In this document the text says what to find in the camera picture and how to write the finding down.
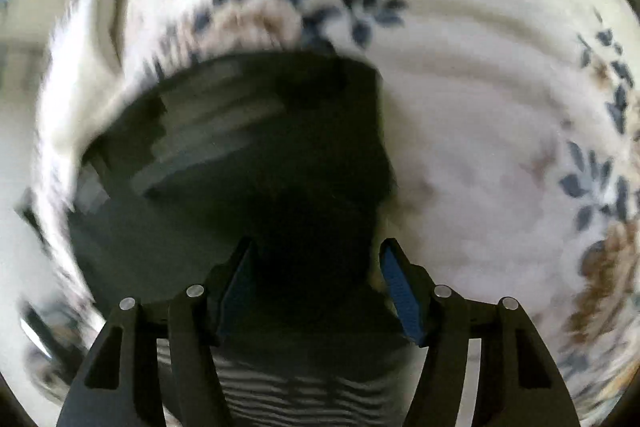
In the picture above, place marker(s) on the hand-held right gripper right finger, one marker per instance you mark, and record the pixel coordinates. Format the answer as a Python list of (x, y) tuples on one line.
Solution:
[(403, 297)]

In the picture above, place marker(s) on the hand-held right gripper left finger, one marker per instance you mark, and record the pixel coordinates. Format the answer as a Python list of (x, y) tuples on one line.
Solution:
[(238, 297)]

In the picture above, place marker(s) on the dark garment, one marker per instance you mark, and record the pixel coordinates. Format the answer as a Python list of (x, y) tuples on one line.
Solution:
[(225, 157)]

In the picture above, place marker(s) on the striped cloth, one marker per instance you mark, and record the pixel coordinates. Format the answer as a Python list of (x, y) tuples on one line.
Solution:
[(310, 394)]

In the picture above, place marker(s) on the floral blanket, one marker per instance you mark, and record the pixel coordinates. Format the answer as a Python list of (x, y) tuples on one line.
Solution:
[(475, 107)]

